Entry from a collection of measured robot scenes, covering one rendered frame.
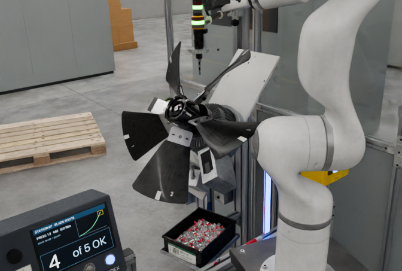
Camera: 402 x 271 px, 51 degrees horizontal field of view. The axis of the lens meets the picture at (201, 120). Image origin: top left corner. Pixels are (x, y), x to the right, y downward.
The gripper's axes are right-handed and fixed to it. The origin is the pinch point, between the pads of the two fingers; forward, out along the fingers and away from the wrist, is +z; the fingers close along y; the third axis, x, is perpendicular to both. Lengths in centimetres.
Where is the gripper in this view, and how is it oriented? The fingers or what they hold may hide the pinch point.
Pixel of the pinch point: (216, 3)
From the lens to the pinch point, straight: 137.6
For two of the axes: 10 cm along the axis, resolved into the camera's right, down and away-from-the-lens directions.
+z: -7.3, -0.4, 6.8
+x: -1.8, -9.5, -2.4
